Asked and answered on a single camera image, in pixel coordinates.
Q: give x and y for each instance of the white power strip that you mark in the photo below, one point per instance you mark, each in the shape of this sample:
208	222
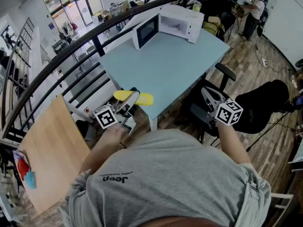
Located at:
265	62

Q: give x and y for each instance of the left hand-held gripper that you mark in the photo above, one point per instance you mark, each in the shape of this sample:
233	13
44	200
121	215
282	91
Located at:
105	117

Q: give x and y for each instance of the black metal railing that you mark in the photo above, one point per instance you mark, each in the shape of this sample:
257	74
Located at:
98	46

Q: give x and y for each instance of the person's left forearm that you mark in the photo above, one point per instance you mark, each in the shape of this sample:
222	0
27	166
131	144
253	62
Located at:
104	145

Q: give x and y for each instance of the black armrest office chair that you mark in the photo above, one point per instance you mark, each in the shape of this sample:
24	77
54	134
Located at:
260	107

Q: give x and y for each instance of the white wooden frame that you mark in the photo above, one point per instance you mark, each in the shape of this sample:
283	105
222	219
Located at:
281	195

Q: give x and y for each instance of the yellow green backpack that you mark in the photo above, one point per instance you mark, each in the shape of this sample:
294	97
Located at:
213	28

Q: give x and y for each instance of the light wooden board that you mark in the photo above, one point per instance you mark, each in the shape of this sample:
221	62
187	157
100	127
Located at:
54	150

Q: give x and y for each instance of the black high-back office chair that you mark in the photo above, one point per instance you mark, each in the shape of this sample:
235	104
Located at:
217	6

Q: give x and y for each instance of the white microwave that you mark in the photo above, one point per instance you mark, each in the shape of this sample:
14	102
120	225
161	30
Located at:
191	29

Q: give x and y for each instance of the grey t-shirt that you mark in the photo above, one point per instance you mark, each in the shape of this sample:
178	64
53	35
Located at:
165	174

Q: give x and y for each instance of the colourful plastic bag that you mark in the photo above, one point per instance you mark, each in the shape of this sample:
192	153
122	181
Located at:
23	169

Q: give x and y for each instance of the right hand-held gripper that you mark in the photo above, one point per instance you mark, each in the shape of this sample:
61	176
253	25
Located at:
228	113

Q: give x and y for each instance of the person's right forearm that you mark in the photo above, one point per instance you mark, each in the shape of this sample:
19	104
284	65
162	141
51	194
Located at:
230	143

